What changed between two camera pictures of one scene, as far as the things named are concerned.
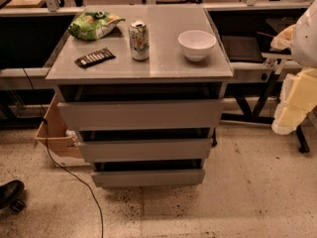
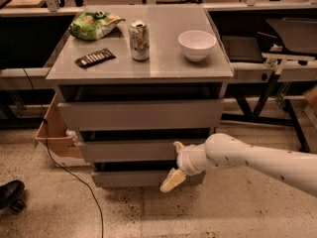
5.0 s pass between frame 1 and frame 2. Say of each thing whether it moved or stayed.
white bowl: stayed
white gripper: moved
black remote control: stayed
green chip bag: stayed
